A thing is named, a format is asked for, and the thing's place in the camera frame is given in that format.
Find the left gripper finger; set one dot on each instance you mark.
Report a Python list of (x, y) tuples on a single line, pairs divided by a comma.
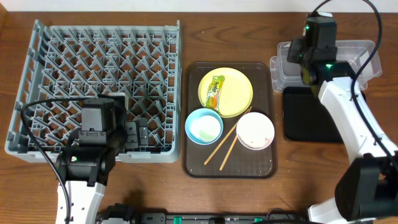
[(132, 138), (143, 132)]

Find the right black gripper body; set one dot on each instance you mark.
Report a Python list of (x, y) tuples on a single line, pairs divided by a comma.
[(294, 50)]

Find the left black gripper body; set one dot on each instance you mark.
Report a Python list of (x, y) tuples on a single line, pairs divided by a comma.
[(133, 134)]

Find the green orange snack wrapper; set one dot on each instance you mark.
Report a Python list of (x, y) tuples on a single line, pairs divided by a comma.
[(214, 92)]

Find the white bowl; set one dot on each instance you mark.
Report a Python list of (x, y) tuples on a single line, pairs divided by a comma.
[(255, 131)]

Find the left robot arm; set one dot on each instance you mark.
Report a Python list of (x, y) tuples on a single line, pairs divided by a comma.
[(90, 155)]

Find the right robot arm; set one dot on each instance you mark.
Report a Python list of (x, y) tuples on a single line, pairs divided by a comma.
[(368, 189)]

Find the black waste tray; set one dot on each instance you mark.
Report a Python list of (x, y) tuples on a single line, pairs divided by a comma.
[(306, 119)]

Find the grey dishwasher rack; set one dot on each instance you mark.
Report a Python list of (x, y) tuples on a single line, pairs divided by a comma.
[(64, 63)]

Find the clear plastic bin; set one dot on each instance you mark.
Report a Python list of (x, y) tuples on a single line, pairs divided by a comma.
[(356, 52)]

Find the light blue bowl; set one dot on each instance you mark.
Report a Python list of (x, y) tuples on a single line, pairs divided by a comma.
[(198, 114)]

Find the yellow plate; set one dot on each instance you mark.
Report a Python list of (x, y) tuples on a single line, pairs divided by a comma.
[(236, 92)]

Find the left wooden chopstick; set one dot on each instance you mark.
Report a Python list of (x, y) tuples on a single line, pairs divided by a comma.
[(225, 138)]

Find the wooden chopstick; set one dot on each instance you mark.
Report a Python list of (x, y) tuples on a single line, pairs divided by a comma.
[(225, 138), (228, 153)]

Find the right wooden chopstick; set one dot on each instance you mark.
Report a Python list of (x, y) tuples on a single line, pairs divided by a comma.
[(228, 153)]

